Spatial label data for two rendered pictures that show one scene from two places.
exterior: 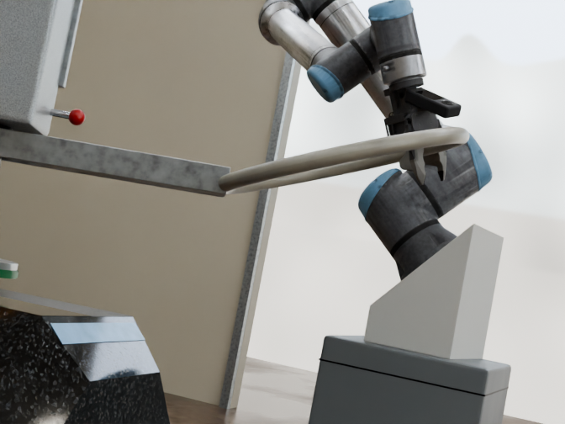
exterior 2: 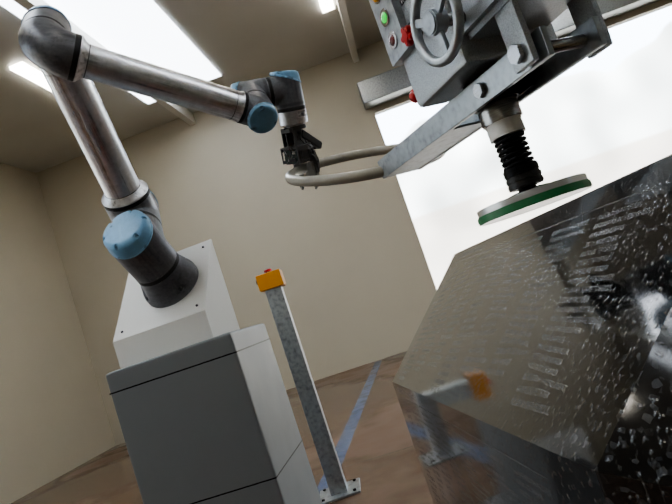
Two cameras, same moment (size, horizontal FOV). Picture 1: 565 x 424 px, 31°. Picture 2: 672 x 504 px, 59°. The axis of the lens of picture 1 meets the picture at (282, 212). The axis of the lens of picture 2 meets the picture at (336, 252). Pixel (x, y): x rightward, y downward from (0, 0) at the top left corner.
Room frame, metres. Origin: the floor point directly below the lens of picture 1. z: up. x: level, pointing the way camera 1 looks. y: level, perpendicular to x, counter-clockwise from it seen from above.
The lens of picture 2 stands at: (2.53, 1.57, 0.82)
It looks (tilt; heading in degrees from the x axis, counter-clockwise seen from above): 5 degrees up; 255
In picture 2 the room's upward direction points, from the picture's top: 19 degrees counter-clockwise
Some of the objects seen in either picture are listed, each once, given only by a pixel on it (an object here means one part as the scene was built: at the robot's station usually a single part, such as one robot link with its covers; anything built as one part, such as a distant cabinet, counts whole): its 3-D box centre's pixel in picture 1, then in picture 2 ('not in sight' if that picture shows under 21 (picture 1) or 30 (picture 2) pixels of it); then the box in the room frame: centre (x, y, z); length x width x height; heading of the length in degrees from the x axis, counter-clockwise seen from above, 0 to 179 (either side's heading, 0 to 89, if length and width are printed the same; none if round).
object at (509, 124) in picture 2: not in sight; (505, 128); (1.86, 0.56, 1.04); 0.07 x 0.07 x 0.04
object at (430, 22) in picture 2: not in sight; (452, 19); (1.97, 0.69, 1.22); 0.15 x 0.10 x 0.15; 95
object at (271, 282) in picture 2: not in sight; (303, 380); (2.13, -1.25, 0.54); 0.20 x 0.20 x 1.09; 76
